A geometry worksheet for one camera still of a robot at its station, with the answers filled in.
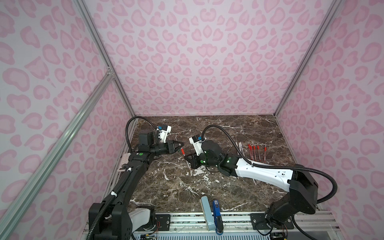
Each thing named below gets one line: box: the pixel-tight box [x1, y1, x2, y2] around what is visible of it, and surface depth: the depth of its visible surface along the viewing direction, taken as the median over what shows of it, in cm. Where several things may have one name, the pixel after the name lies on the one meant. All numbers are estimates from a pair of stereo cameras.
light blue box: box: [200, 195, 216, 231], surface depth 74 cm
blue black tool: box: [212, 200, 224, 236], surface depth 73 cm
